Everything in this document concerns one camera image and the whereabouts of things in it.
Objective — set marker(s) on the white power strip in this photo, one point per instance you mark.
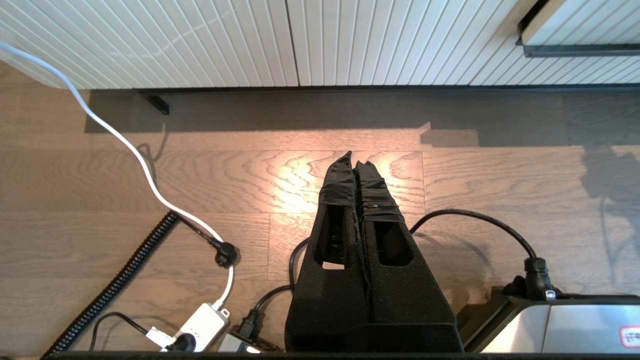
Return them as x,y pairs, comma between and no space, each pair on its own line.
200,325

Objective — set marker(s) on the white fluted drawer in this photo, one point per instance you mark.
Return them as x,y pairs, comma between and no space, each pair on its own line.
590,25

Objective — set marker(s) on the white slatted cabinet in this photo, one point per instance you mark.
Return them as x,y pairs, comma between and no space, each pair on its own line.
200,40

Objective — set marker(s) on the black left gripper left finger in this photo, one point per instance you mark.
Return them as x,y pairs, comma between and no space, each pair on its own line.
325,300

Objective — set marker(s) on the grey power brick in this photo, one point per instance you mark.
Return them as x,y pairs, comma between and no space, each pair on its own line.
232,344

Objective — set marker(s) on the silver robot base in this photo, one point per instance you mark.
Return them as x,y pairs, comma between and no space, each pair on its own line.
590,325

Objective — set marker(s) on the small white plug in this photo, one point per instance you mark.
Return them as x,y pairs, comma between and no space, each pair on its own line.
159,337

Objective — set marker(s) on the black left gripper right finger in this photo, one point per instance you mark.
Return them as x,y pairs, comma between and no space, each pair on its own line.
405,300

